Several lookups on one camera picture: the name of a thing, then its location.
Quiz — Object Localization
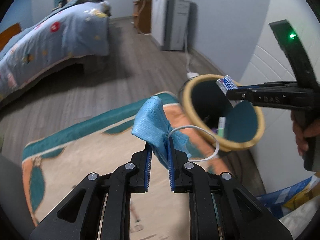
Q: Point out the blue white small packet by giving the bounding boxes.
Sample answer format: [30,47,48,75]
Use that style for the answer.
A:
[216,75,238,96]

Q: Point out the blue face mask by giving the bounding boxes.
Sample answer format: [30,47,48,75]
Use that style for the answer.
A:
[131,95,220,170]

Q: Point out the white barcode box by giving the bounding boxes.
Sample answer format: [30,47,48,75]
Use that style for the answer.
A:
[217,117,226,138]

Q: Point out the yellow teal trash bin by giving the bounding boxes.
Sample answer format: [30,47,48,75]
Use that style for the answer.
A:
[178,74,265,152]

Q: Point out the right hand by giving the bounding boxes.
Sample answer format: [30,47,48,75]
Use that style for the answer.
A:
[291,111,320,158]

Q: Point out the teal orange floor rug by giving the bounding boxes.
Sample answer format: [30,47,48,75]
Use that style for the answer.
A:
[21,91,251,240]

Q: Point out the white power strip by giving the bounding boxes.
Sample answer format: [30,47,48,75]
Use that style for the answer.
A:
[187,72,199,80]

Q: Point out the white panelled door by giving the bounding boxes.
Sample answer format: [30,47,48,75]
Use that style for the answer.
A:
[240,0,320,196]

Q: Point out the blue yellow bag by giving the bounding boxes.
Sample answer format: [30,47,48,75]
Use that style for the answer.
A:
[257,172,319,219]

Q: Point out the grey white cabinet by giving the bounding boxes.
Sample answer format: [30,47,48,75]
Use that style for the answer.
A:
[151,0,190,51]

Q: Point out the wooden side table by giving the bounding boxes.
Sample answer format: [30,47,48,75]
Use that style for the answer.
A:
[132,0,152,35]

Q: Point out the bed with blue quilt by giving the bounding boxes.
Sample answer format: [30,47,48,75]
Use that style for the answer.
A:
[1,0,111,100]

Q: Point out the wooden headboard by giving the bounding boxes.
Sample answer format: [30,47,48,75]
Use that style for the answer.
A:
[0,23,22,50]

